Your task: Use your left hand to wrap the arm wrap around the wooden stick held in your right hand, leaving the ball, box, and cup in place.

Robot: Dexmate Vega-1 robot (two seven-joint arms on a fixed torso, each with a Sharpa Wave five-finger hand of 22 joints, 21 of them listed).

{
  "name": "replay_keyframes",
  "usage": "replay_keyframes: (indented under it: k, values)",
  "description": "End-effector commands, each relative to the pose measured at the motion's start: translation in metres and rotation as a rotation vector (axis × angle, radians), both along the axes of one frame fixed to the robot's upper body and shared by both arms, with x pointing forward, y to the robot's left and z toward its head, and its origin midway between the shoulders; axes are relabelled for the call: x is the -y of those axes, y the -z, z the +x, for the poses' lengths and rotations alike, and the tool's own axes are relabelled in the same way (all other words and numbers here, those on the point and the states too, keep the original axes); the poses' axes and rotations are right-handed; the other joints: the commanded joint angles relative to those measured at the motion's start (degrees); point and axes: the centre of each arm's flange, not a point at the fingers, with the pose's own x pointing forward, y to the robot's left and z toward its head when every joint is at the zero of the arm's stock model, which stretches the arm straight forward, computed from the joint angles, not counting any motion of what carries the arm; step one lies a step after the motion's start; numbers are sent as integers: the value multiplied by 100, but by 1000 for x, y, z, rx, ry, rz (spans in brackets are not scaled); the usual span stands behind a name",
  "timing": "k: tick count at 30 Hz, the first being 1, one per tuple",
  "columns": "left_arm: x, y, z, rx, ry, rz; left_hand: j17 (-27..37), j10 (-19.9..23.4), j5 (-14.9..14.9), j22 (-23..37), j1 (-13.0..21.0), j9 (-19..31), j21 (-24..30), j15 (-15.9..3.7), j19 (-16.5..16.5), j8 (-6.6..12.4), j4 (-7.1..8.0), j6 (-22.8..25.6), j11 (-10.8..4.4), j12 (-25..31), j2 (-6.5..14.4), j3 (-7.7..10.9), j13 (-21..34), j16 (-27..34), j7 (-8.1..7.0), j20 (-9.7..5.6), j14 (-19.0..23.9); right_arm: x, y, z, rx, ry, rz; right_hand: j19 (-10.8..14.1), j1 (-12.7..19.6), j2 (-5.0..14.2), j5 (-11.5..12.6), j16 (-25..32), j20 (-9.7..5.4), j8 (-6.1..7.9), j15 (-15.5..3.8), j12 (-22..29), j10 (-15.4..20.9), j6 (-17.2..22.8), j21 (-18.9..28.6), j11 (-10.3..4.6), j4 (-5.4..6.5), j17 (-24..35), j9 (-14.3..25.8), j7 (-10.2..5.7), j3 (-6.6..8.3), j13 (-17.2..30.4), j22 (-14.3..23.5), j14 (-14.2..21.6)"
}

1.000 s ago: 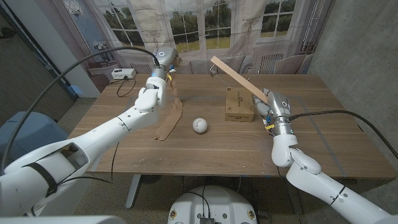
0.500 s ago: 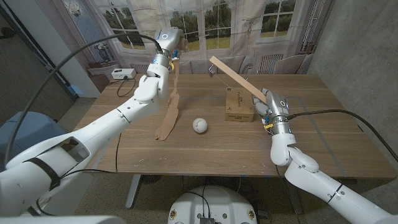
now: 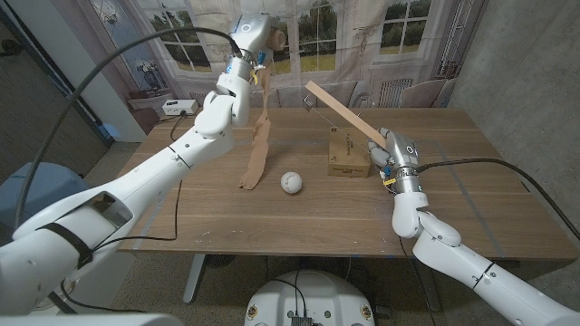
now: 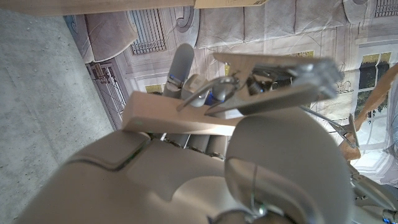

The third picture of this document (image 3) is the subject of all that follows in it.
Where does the wooden stick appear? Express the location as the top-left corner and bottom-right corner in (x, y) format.
(303, 80), (387, 149)

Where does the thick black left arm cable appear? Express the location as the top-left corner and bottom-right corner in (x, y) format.
(13, 25), (244, 230)

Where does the white power adapter box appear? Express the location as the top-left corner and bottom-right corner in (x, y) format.
(161, 99), (199, 117)

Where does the blue bin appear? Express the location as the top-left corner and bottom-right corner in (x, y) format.
(0, 161), (92, 236)

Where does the white table leg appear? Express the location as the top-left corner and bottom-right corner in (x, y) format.
(182, 253), (208, 304)
(414, 258), (443, 313)

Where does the tan fabric arm wrap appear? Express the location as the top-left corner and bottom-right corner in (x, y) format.
(238, 27), (287, 191)

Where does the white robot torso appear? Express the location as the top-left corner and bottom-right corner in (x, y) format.
(244, 270), (376, 326)

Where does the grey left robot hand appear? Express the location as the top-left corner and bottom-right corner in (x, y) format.
(228, 13), (281, 62)

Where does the brown cardboard box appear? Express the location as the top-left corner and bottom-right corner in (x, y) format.
(327, 127), (372, 179)

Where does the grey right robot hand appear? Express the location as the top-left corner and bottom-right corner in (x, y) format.
(367, 127), (421, 173)

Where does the printed window backdrop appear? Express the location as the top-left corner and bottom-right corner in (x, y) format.
(49, 0), (488, 137)

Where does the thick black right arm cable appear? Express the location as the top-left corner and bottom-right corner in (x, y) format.
(414, 158), (580, 241)

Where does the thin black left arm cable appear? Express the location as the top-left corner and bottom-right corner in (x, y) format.
(58, 178), (183, 313)

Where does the white ball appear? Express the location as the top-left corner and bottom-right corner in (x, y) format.
(280, 171), (304, 196)

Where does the black power strip cable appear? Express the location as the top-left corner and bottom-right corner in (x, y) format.
(156, 111), (199, 142)

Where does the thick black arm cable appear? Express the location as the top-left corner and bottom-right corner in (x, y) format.
(414, 158), (580, 241)
(13, 25), (244, 230)

